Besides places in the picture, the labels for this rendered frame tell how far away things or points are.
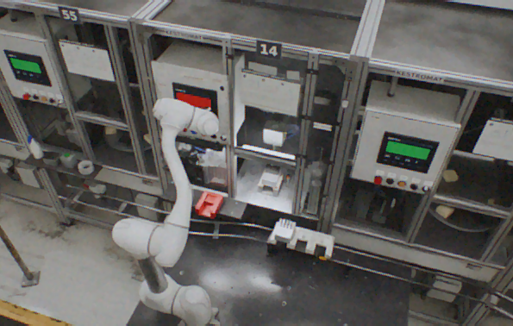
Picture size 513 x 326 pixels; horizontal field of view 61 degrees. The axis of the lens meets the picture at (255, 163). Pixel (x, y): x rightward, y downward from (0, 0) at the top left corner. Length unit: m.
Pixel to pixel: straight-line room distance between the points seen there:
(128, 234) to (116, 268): 1.78
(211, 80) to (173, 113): 0.42
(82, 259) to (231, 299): 1.59
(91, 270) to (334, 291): 1.96
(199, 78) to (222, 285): 1.23
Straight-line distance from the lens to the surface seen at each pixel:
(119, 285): 3.62
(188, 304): 2.36
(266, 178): 2.76
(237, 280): 2.71
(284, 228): 2.63
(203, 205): 2.74
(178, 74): 2.31
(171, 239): 1.88
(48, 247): 4.02
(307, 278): 2.74
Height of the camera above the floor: 3.01
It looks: 44 degrees down
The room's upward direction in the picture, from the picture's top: 1 degrees clockwise
